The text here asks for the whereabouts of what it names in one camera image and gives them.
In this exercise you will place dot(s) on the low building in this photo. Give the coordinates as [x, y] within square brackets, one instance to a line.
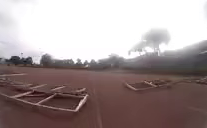
[62, 62]

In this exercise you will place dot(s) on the red running track surface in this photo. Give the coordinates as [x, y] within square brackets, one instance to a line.
[124, 106]

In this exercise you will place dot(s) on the row of trees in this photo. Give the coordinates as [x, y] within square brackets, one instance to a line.
[46, 60]

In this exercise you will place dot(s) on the tall tree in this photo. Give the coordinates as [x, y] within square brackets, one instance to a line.
[155, 37]

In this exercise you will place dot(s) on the dark overgrown slope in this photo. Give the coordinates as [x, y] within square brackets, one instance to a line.
[184, 60]

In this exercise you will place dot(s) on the pile of white wooden frames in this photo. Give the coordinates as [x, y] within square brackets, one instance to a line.
[11, 82]

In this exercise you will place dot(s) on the large white wooden frame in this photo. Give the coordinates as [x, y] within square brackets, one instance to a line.
[78, 106]

